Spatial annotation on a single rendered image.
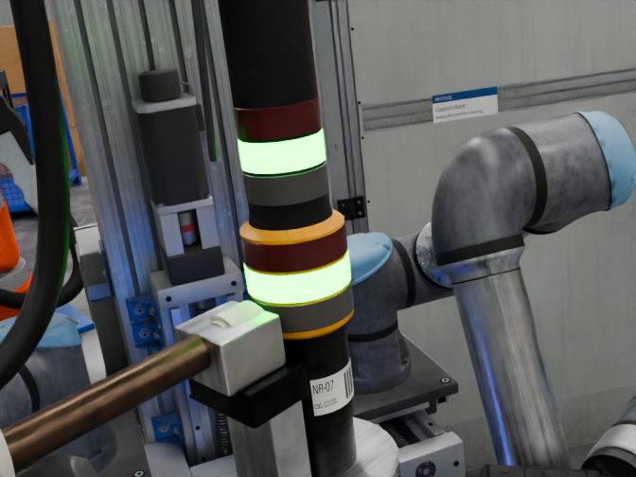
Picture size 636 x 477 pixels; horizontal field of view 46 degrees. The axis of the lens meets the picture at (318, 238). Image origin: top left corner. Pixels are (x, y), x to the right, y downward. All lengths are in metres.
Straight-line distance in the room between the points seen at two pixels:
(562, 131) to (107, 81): 0.67
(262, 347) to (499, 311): 0.53
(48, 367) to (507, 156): 0.66
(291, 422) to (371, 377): 0.90
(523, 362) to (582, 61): 1.69
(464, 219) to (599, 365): 2.02
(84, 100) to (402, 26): 1.19
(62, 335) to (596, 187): 0.71
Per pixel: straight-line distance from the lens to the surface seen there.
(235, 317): 0.29
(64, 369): 1.10
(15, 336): 0.24
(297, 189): 0.28
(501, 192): 0.80
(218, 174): 1.23
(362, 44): 2.15
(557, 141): 0.84
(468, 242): 0.79
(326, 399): 0.32
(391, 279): 1.18
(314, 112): 0.29
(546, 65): 2.35
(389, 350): 1.22
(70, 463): 0.48
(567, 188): 0.84
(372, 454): 0.35
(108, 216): 1.22
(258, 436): 0.31
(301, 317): 0.30
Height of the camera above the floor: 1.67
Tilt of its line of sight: 19 degrees down
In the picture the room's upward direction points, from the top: 7 degrees counter-clockwise
